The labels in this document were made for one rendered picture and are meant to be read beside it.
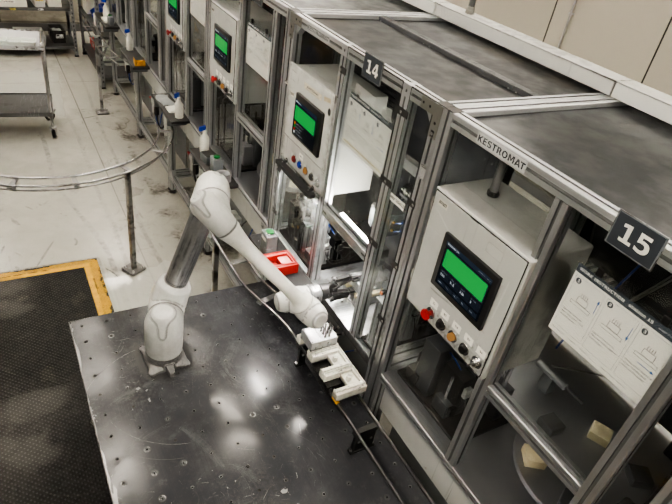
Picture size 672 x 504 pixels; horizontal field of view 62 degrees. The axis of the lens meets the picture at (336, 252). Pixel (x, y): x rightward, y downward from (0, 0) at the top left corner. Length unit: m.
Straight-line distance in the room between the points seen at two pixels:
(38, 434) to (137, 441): 1.04
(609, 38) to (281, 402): 4.46
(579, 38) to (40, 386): 5.18
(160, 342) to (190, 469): 0.54
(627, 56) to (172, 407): 4.69
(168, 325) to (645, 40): 4.53
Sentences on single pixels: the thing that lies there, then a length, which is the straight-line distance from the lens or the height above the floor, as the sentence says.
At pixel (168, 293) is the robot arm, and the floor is 0.94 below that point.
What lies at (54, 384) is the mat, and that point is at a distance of 3.54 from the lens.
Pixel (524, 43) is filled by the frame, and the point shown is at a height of 2.08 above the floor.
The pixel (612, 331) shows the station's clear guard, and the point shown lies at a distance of 1.51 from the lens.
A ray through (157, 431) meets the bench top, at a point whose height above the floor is 0.68.
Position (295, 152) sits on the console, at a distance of 2.66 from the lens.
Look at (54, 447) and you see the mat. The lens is 3.27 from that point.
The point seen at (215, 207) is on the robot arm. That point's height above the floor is 1.47.
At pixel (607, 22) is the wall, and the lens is 5.85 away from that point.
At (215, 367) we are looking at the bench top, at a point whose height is 0.68.
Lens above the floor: 2.59
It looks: 34 degrees down
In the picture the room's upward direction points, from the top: 10 degrees clockwise
